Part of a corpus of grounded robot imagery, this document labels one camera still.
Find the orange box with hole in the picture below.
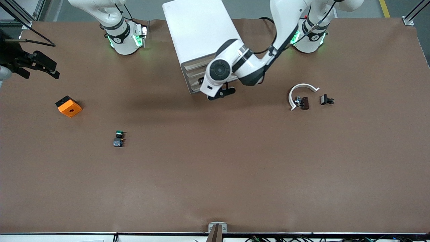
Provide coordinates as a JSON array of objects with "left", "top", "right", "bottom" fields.
[{"left": 55, "top": 96, "right": 83, "bottom": 118}]

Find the brown table cover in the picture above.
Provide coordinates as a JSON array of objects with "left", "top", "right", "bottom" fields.
[{"left": 0, "top": 17, "right": 430, "bottom": 234}]

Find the white curved plastic part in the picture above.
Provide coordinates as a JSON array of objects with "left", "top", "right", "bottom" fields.
[{"left": 288, "top": 83, "right": 320, "bottom": 111}]

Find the small brown electrical component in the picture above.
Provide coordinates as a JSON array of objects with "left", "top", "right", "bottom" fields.
[{"left": 294, "top": 96, "right": 309, "bottom": 110}]

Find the aluminium frame profile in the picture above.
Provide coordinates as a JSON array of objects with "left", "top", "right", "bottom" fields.
[
  {"left": 0, "top": 0, "right": 44, "bottom": 29},
  {"left": 402, "top": 0, "right": 430, "bottom": 26}
]

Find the black left base cable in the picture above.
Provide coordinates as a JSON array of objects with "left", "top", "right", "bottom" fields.
[{"left": 259, "top": 16, "right": 276, "bottom": 34}]

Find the green push button switch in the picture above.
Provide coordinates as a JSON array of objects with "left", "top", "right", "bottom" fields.
[{"left": 113, "top": 130, "right": 126, "bottom": 148}]

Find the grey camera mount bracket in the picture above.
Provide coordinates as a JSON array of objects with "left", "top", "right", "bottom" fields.
[{"left": 207, "top": 222, "right": 227, "bottom": 242}]

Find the cable bundle below table edge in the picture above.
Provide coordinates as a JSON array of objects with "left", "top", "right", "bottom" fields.
[{"left": 245, "top": 235, "right": 430, "bottom": 242}]

